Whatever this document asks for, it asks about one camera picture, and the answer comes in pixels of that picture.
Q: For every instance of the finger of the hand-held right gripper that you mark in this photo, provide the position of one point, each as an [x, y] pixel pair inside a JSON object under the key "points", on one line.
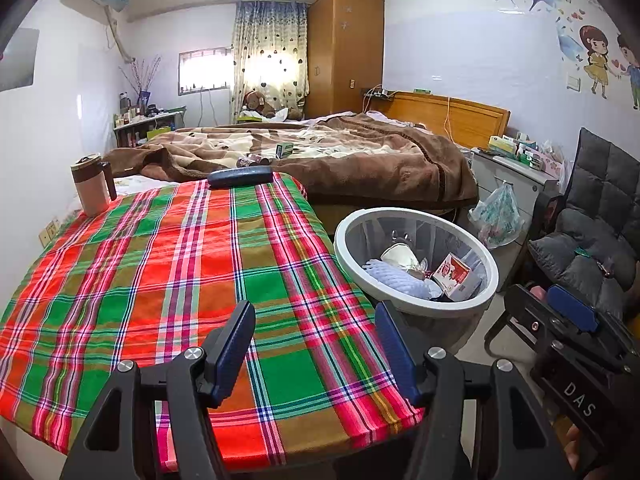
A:
{"points": [[572, 306], [527, 312]]}

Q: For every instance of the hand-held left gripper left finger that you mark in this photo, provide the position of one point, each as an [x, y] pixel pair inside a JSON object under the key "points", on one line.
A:
{"points": [[232, 345]]}

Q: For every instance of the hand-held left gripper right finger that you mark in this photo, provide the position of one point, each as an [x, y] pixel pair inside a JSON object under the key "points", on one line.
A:
{"points": [[395, 355]]}

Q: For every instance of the white waste bin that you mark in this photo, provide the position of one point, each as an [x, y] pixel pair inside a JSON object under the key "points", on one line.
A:
{"points": [[425, 307]]}

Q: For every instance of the white foam net sleeve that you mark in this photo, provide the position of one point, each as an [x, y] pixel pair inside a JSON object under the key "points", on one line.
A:
{"points": [[395, 277]]}

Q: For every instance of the red white carton box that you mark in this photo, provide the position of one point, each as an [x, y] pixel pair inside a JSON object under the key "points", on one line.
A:
{"points": [[452, 272]]}

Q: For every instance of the person's right hand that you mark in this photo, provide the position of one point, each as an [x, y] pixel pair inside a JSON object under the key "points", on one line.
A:
{"points": [[573, 445]]}

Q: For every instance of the pink stool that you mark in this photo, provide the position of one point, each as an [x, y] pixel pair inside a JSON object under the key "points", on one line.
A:
{"points": [[536, 291]]}

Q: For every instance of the checked tablecloth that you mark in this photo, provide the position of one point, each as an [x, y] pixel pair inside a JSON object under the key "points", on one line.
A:
{"points": [[175, 285]]}

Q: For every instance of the printed plastic bag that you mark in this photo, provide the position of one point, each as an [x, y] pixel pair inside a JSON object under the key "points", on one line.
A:
{"points": [[495, 212]]}

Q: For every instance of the grey padded chair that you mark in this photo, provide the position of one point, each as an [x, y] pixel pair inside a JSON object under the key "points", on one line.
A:
{"points": [[600, 185]]}

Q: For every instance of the white nightstand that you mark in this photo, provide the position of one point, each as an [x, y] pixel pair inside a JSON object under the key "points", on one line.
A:
{"points": [[505, 180]]}

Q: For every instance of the row of small boxes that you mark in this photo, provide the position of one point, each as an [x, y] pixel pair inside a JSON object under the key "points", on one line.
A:
{"points": [[520, 150]]}

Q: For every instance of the dark blue glasses case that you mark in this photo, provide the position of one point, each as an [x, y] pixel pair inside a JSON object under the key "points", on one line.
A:
{"points": [[240, 177]]}

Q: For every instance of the dark snack wrapper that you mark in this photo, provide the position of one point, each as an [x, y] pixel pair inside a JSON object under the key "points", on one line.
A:
{"points": [[252, 161]]}

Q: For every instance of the white bed sheet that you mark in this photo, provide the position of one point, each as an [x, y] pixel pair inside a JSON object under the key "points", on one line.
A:
{"points": [[130, 185]]}

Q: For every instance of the green white small box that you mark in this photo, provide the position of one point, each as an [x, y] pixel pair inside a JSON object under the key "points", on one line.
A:
{"points": [[285, 150]]}

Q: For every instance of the brown blanket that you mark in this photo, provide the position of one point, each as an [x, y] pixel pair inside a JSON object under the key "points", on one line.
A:
{"points": [[325, 160]]}

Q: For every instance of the wooden headboard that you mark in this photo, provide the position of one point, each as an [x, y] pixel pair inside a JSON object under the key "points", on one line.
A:
{"points": [[450, 115]]}

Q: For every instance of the pink brown thermos mug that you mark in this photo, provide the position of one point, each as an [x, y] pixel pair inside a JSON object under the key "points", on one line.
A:
{"points": [[92, 185]]}

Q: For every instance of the flat green box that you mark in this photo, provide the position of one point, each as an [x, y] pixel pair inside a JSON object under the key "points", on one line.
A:
{"points": [[250, 119]]}

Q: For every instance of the cluttered side desk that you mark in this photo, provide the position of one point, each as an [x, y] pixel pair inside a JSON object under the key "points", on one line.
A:
{"points": [[147, 127]]}

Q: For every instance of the brown teddy bear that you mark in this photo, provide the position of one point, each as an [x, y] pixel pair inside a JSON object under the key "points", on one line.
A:
{"points": [[257, 102]]}

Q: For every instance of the power strip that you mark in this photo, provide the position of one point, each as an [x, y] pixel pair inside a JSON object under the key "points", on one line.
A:
{"points": [[377, 92]]}

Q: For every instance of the window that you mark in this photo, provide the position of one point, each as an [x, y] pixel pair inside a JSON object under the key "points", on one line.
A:
{"points": [[205, 70]]}

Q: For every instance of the vase with branches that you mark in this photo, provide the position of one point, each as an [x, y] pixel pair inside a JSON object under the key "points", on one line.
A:
{"points": [[142, 77]]}

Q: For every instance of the patterned curtain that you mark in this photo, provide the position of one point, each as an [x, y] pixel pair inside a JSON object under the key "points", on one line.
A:
{"points": [[270, 50]]}

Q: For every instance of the wooden wardrobe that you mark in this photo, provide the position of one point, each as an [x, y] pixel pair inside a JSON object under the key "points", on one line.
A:
{"points": [[345, 50]]}

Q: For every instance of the air conditioner pipe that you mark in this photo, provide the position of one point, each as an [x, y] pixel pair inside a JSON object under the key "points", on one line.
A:
{"points": [[120, 35]]}

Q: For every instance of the wall socket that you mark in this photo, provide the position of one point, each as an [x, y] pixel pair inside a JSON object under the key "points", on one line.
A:
{"points": [[47, 232]]}

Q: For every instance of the wall light switch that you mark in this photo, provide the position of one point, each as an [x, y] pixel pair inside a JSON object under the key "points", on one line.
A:
{"points": [[572, 81]]}

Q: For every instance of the cartoon children wall sticker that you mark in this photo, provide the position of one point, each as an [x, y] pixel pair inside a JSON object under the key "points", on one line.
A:
{"points": [[600, 60]]}

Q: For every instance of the wall mirror sheet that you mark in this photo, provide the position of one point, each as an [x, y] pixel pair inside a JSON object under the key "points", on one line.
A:
{"points": [[20, 60]]}

